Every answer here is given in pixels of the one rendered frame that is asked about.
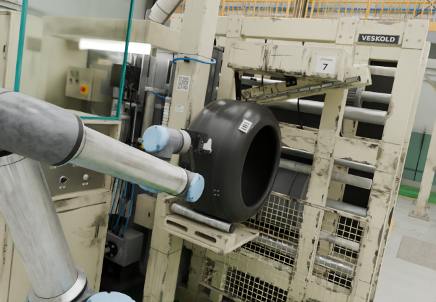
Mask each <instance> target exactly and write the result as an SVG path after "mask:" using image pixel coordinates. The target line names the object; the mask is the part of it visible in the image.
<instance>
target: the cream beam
mask: <svg viewBox="0 0 436 302"><path fill-rule="evenodd" d="M318 55H320V56H336V57H337V58H336V62H335V69H334V72H333V74H330V73H317V72H315V66H316V63H317V56H318ZM353 59H354V58H353V57H352V56H351V55H350V54H349V53H347V52H346V51H345V50H344V49H343V48H333V47H315V46H305V45H286V44H275V43H257V42H247V41H231V43H230V50H229V55H228V63H227V67H229V68H231V69H241V70H244V71H246V72H245V73H249V74H255V75H265V76H277V77H282V78H285V77H283V75H285V76H295V78H305V79H311V80H322V81H328V82H339V83H342V82H344V81H345V75H346V69H347V67H351V66H352V62H353Z"/></svg>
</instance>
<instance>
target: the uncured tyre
mask: <svg viewBox="0 0 436 302"><path fill-rule="evenodd" d="M244 119H246V120H248V121H250V122H252V125H251V127H250V128H249V130H248V132H247V133H245V132H243V131H241V130H239V129H238V128H239V127H240V125H241V123H242V122H243V120H244ZM188 130H193V131H196V132H201V133H205V134H208V138H207V139H205V142H204V143H207V142H208V140H209V139H211V140H212V143H211V150H212V151H211V153H209V154H197V153H193V157H194V162H195V170H194V171H193V172H194V173H198V174H199V175H201V176H202V177H203V178H204V189H203V191H202V194H201V196H200V197H199V199H198V200H197V201H195V202H187V203H188V204H190V206H192V207H193V208H194V209H196V210H197V211H200V212H202V213H206V214H207V215H213V216H216V217H217V218H220V219H222V220H226V221H227V222H231V223H241V222H244V221H246V220H248V219H249V218H251V217H253V216H254V215H256V214H257V213H258V212H259V211H260V209H261V208H262V207H263V205H264V204H265V202H266V201H267V199H268V197H269V195H270V193H271V191H272V188H273V185H274V182H275V179H276V176H277V173H278V168H279V164H280V157H281V150H282V136H281V131H280V125H279V123H278V121H277V119H276V117H275V116H274V115H273V113H272V111H271V110H270V109H269V108H268V107H266V106H264V105H262V104H258V103H254V102H246V101H242V100H234V99H219V100H215V101H213V102H211V103H209V104H208V105H207V106H205V107H204V108H203V109H202V110H201V111H200V112H199V113H198V114H197V115H196V116H195V118H194V119H193V120H192V122H191V124H190V125H189V127H188ZM213 188H214V189H220V195H221V197H216V196H213Z"/></svg>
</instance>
